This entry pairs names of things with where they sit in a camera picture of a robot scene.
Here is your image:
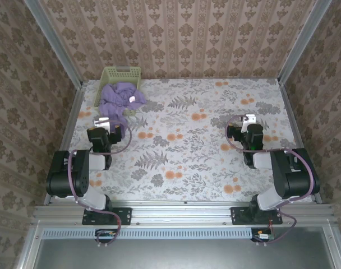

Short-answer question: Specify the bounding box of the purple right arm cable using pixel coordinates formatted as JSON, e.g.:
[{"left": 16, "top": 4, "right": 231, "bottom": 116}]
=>
[{"left": 225, "top": 114, "right": 321, "bottom": 247}]

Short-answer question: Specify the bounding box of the small circuit board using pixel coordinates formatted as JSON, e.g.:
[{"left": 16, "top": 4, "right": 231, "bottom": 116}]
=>
[
  {"left": 251, "top": 228, "right": 275, "bottom": 243},
  {"left": 95, "top": 229, "right": 118, "bottom": 242}
]

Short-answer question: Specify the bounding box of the green plastic basket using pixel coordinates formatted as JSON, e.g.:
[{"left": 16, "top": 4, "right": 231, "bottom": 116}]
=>
[{"left": 93, "top": 66, "right": 142, "bottom": 117}]

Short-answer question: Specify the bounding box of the aluminium mounting rail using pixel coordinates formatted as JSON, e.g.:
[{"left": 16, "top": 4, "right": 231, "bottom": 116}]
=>
[{"left": 33, "top": 200, "right": 335, "bottom": 227}]

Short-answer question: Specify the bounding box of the aluminium table side rail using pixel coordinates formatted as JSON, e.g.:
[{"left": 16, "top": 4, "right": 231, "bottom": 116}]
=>
[
  {"left": 278, "top": 81, "right": 324, "bottom": 205},
  {"left": 43, "top": 81, "right": 89, "bottom": 205}
]

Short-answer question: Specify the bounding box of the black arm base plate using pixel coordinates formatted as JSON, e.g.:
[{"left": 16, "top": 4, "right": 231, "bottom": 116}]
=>
[
  {"left": 82, "top": 206, "right": 132, "bottom": 226},
  {"left": 231, "top": 206, "right": 283, "bottom": 225}
]

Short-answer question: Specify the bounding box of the grey slotted cable duct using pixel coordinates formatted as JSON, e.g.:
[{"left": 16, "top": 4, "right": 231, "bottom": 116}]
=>
[{"left": 43, "top": 227, "right": 255, "bottom": 240}]

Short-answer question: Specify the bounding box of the grey metal panel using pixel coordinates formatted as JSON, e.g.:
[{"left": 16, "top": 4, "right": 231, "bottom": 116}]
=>
[{"left": 33, "top": 238, "right": 338, "bottom": 269}]

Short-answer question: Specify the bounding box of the purple t-shirt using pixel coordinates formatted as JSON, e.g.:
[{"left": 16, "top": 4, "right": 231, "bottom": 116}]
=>
[{"left": 99, "top": 81, "right": 148, "bottom": 128}]

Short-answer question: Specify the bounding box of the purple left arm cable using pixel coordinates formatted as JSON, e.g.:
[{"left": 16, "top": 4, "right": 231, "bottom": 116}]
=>
[{"left": 68, "top": 119, "right": 132, "bottom": 249}]

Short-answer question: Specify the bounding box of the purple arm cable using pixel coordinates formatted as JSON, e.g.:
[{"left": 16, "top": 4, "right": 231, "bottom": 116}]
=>
[
  {"left": 68, "top": 119, "right": 132, "bottom": 249},
  {"left": 225, "top": 114, "right": 321, "bottom": 247}
]

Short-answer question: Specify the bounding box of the aluminium lower frame bar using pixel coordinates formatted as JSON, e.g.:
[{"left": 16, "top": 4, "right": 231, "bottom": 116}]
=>
[
  {"left": 323, "top": 221, "right": 341, "bottom": 269},
  {"left": 15, "top": 221, "right": 44, "bottom": 269}
]

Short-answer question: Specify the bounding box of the aluminium frame post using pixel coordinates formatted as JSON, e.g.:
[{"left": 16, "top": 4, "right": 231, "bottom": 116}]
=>
[
  {"left": 23, "top": 0, "right": 86, "bottom": 89},
  {"left": 277, "top": 0, "right": 334, "bottom": 86}
]

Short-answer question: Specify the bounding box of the floral tablecloth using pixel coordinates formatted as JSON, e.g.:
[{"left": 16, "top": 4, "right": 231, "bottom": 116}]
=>
[{"left": 54, "top": 78, "right": 314, "bottom": 203}]

